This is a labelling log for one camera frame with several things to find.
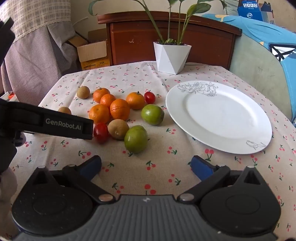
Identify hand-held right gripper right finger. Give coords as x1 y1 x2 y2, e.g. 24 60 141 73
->
177 156 266 204

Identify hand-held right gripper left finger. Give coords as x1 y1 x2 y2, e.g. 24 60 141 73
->
32 155 116 204

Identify red cherry tomato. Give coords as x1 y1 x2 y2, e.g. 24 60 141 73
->
93 123 109 143
144 91 156 104

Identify white floral print plate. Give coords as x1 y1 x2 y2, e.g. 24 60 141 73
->
165 80 273 155

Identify green tomato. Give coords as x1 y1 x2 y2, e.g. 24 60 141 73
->
141 104 165 126
124 125 148 154

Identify large orange mandarin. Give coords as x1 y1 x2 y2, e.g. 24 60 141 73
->
110 99 130 121

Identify orange mandarin with stem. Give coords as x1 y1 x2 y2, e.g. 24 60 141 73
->
126 91 146 110

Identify small orange mandarin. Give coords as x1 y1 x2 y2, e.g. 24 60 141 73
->
100 94 116 108

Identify checked fabric cover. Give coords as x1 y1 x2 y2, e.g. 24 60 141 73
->
0 0 79 100

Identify open cardboard box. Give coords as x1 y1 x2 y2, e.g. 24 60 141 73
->
67 29 110 71

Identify pale green sofa cushion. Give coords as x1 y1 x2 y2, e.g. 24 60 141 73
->
230 35 293 121

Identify white faceted plant pot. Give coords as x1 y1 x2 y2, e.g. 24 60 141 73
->
153 42 192 75

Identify wooden headboard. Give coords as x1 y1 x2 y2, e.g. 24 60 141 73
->
97 11 242 71

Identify blue printed blanket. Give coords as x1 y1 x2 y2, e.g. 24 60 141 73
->
202 13 296 121

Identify green leafy plant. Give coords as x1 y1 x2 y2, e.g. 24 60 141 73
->
88 0 228 44

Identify blue carton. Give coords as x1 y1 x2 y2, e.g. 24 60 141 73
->
237 0 275 22

